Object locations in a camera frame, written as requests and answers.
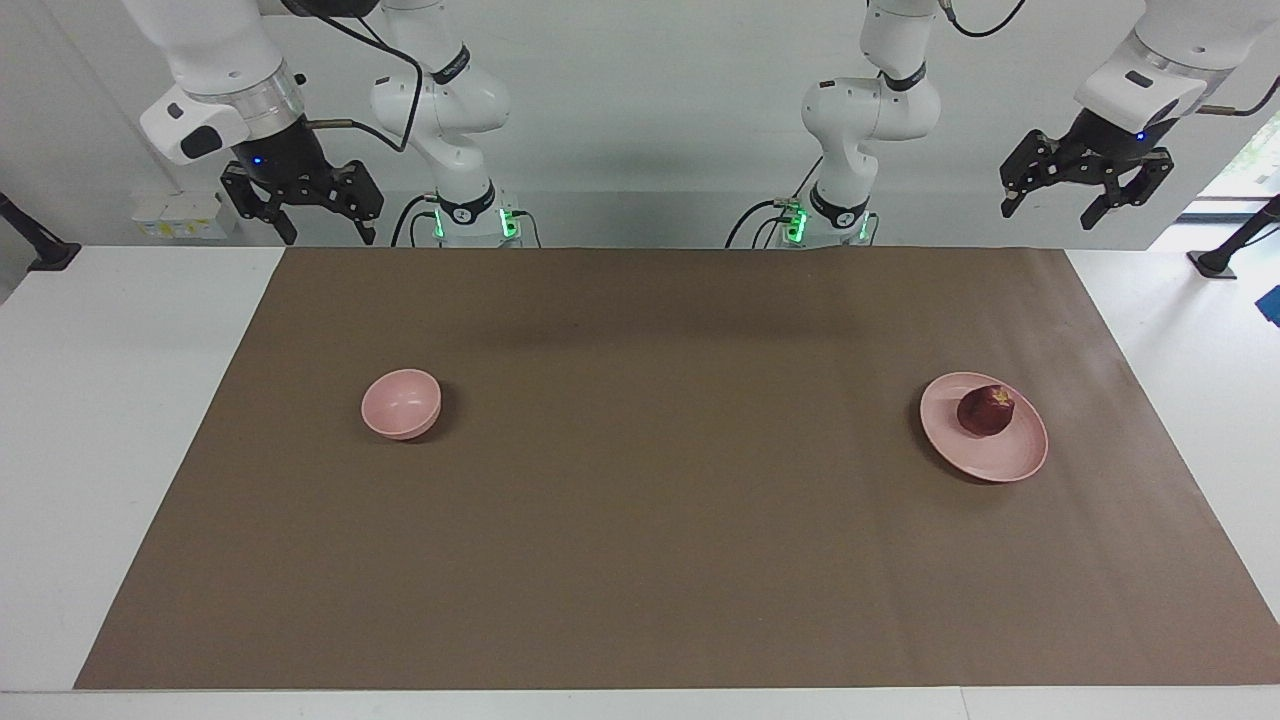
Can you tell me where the dark red apple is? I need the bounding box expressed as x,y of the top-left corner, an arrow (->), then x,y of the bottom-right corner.
957,385 -> 1017,438

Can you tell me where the pink bowl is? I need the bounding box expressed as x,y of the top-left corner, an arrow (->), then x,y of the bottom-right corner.
360,369 -> 443,441

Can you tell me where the pink plate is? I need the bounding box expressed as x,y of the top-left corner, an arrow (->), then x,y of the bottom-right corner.
919,372 -> 1050,484

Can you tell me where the white box with labels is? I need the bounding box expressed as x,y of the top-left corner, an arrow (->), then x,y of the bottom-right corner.
131,190 -> 237,240

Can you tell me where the black stand with base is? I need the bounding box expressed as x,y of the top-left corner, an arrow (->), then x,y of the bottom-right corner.
0,192 -> 82,273
1187,195 -> 1280,280

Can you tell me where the glass window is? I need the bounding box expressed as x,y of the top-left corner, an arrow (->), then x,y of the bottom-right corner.
1180,108 -> 1280,223

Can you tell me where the brown paper table mat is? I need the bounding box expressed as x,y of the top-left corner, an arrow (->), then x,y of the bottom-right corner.
75,247 -> 1280,691

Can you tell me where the black base cable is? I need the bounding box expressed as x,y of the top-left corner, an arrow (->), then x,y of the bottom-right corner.
725,155 -> 827,249
389,194 -> 441,248

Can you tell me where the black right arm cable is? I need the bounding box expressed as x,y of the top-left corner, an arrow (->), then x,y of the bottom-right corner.
280,0 -> 427,154

